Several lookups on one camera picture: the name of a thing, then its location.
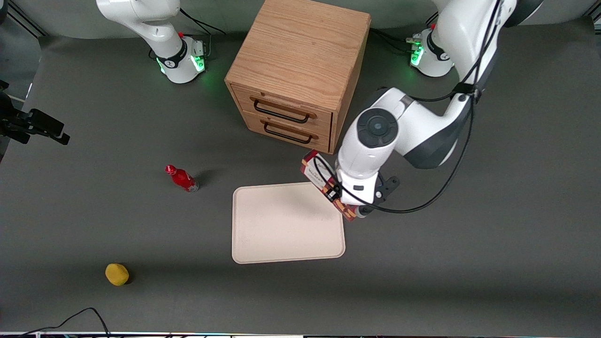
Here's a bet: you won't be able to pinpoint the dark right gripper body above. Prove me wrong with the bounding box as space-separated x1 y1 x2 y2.
0 80 30 162

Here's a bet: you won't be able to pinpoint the red cookie box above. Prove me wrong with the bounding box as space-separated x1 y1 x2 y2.
301 150 358 222

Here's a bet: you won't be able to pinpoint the cream rectangular tray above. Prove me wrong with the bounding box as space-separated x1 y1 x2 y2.
232 182 346 264

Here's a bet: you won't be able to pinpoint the grey table mat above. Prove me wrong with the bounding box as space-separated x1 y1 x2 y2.
0 16 601 335

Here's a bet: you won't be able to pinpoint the wooden drawer cabinet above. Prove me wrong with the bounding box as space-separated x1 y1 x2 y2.
224 0 372 155

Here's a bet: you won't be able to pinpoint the red drink bottle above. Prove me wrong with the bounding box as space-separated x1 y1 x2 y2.
165 164 200 193

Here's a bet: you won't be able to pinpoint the yellow lemon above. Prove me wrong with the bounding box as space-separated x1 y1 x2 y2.
105 263 130 286

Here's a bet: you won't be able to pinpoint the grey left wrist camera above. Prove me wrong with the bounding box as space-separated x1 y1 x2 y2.
354 176 401 218

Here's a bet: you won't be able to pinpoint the long black arm cable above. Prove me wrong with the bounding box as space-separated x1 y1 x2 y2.
313 0 501 215

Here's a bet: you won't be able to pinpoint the wooden drawer short handle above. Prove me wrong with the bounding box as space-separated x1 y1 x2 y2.
241 111 331 154

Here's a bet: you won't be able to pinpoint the wooden drawer long handle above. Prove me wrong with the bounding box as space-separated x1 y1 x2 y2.
231 84 333 137

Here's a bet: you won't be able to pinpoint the black frame bar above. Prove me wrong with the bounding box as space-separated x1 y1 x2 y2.
8 0 48 37

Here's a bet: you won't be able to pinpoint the short black arm cable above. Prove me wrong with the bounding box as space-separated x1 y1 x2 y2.
408 92 460 103

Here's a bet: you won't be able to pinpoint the black left base cables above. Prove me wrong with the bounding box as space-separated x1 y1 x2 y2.
370 13 439 54

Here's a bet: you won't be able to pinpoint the black base cables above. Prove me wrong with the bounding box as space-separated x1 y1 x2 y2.
180 8 226 59
370 13 439 54

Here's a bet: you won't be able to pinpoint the black right base cables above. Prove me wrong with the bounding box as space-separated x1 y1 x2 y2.
180 8 226 59

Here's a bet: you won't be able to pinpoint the thin black floor cable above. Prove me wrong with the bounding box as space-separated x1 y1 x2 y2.
19 307 111 337

